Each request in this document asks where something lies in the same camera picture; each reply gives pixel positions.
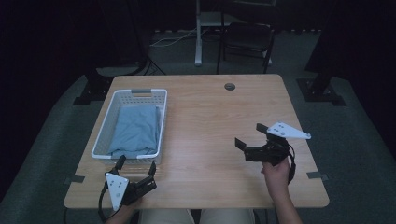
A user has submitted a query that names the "white floor cable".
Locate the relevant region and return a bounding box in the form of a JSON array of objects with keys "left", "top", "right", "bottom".
[{"left": 149, "top": 27, "right": 208, "bottom": 49}]

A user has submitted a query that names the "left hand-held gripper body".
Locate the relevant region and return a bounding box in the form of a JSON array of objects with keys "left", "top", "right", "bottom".
[{"left": 104, "top": 171, "right": 158, "bottom": 213}]

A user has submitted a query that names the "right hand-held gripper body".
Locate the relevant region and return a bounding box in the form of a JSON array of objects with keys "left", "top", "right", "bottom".
[{"left": 243, "top": 121, "right": 312, "bottom": 166}]

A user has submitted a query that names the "white perforated plastic basket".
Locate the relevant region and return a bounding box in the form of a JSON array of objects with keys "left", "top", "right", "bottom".
[{"left": 91, "top": 88, "right": 168, "bottom": 166}]

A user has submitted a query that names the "light blue cloth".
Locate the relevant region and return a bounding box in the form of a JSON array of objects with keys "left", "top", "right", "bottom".
[{"left": 106, "top": 105, "right": 162, "bottom": 159}]

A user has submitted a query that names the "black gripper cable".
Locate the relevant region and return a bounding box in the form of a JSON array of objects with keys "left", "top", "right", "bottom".
[
  {"left": 98, "top": 181, "right": 117, "bottom": 222},
  {"left": 285, "top": 143, "right": 297, "bottom": 185}
]

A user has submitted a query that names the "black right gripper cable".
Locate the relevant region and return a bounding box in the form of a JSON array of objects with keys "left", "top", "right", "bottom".
[{"left": 285, "top": 143, "right": 297, "bottom": 185}]

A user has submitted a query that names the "person's right leg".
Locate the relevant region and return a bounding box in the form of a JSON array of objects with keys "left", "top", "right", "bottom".
[{"left": 199, "top": 208, "right": 256, "bottom": 224}]

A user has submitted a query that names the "black chair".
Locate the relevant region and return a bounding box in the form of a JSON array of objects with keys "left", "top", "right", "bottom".
[{"left": 217, "top": 21, "right": 276, "bottom": 75}]

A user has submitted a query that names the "person's left hand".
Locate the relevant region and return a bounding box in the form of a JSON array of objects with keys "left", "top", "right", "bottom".
[{"left": 120, "top": 197, "right": 145, "bottom": 217}]

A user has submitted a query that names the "wooden desk with white legs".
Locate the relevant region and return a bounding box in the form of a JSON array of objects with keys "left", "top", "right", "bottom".
[{"left": 194, "top": 0, "right": 278, "bottom": 67}]

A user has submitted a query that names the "grey tape strip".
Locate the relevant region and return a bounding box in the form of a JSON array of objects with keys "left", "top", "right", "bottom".
[
  {"left": 64, "top": 175, "right": 86, "bottom": 185},
  {"left": 306, "top": 171, "right": 330, "bottom": 182}
]

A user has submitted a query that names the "black stand base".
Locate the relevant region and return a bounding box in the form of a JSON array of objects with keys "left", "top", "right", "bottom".
[
  {"left": 296, "top": 70, "right": 347, "bottom": 107},
  {"left": 72, "top": 66, "right": 114, "bottom": 106}
]

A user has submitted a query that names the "person's left leg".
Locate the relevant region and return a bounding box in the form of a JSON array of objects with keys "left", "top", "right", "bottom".
[{"left": 138, "top": 208, "right": 191, "bottom": 224}]

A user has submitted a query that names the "person's leg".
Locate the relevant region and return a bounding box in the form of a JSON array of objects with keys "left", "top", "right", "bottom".
[
  {"left": 199, "top": 208, "right": 256, "bottom": 224},
  {"left": 138, "top": 208, "right": 191, "bottom": 224}
]

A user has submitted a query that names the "person's right hand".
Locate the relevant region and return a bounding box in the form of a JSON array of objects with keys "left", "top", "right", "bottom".
[{"left": 261, "top": 157, "right": 292, "bottom": 193}]

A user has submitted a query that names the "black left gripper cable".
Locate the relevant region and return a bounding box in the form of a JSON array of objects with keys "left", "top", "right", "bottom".
[{"left": 98, "top": 181, "right": 117, "bottom": 222}]

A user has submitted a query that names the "black tripod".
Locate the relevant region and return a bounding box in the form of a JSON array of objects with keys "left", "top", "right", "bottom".
[{"left": 124, "top": 0, "right": 166, "bottom": 77}]

